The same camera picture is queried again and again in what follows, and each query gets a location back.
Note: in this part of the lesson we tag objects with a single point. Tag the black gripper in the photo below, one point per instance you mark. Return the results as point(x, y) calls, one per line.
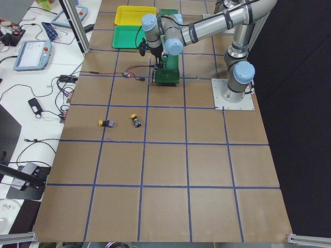
point(155, 52)

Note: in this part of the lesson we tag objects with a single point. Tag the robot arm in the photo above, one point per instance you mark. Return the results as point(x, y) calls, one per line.
point(245, 17)

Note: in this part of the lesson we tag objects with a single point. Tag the green conveyor belt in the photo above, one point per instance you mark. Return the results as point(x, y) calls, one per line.
point(163, 26)

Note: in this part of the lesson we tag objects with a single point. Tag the small circuit board red LED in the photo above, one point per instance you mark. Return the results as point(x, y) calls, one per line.
point(125, 74)

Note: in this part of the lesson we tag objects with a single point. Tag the green plastic tray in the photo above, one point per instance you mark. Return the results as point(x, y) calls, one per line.
point(127, 37)

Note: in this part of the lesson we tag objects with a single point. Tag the yellow plastic tray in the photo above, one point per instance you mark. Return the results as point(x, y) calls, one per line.
point(132, 15)

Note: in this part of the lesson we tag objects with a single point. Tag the blue checked cloth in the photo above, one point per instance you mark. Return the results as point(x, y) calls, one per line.
point(50, 31)

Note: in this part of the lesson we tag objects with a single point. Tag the teach pendant near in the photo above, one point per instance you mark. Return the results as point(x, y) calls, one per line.
point(33, 55)

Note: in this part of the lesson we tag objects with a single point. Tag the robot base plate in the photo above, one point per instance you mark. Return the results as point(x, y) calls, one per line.
point(225, 99)

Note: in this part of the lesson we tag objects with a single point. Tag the aluminium frame post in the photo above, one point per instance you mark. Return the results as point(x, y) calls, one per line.
point(71, 14)

